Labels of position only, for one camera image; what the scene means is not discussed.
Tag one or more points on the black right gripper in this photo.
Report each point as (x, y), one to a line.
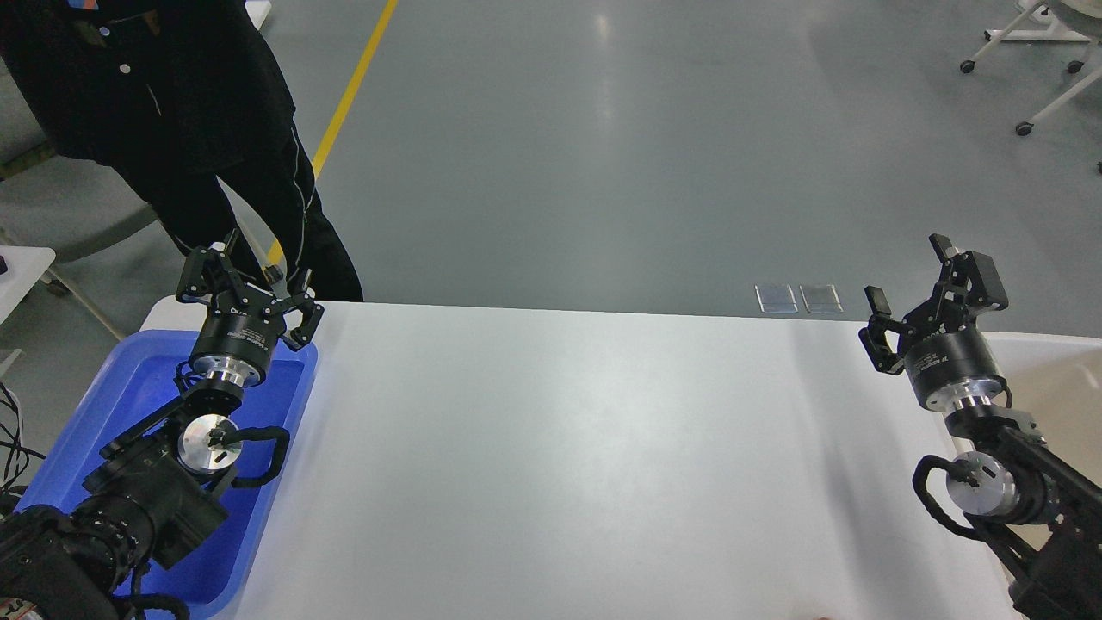
(946, 358)

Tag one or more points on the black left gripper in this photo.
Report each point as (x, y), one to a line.
(243, 326)

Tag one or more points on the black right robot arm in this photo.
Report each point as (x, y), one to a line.
(1037, 514)

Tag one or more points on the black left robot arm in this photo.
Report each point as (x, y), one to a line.
(157, 494)

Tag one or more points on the right metal floor plate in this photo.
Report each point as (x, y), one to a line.
(821, 299)

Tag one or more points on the metal floor plate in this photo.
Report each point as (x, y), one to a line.
(776, 299)
(821, 299)

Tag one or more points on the blue plastic bin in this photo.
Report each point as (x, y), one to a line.
(137, 379)

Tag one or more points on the left metal floor plate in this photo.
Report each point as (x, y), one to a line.
(776, 299)

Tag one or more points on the beige plastic bin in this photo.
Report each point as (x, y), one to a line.
(1057, 379)

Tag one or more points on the person in black clothes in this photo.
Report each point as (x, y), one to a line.
(186, 102)

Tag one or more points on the white side table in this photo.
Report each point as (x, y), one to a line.
(25, 265)

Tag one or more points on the white floor box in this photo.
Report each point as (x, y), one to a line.
(258, 11)

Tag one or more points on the white wheeled stand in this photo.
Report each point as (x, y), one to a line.
(1030, 84)

